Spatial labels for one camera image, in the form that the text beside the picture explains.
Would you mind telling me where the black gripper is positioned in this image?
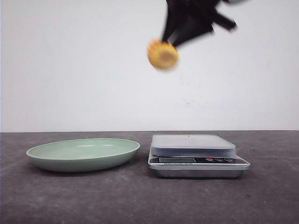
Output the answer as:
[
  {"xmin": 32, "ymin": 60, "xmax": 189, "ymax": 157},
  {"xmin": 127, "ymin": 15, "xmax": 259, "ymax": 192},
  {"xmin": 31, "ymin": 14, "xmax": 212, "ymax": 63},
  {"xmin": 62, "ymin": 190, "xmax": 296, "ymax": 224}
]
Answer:
[{"xmin": 161, "ymin": 0, "xmax": 237, "ymax": 47}]

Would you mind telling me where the yellow corn cob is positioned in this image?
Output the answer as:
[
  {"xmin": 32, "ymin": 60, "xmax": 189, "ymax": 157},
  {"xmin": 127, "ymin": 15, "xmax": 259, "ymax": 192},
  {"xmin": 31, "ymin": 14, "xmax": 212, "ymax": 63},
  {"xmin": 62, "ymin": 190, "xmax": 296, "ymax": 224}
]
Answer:
[{"xmin": 147, "ymin": 39, "xmax": 179, "ymax": 70}]

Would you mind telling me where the silver digital kitchen scale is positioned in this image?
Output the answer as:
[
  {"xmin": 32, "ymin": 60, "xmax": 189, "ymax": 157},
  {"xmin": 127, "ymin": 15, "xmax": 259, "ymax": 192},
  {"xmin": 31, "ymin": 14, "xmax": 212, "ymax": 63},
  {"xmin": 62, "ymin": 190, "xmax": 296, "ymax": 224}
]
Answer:
[{"xmin": 148, "ymin": 134, "xmax": 250, "ymax": 178}]

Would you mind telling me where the light green plate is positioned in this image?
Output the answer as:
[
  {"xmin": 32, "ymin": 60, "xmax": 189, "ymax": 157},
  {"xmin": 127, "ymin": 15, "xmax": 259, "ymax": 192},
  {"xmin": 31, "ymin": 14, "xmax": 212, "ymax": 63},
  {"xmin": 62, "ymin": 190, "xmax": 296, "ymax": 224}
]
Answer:
[{"xmin": 26, "ymin": 138, "xmax": 140, "ymax": 173}]

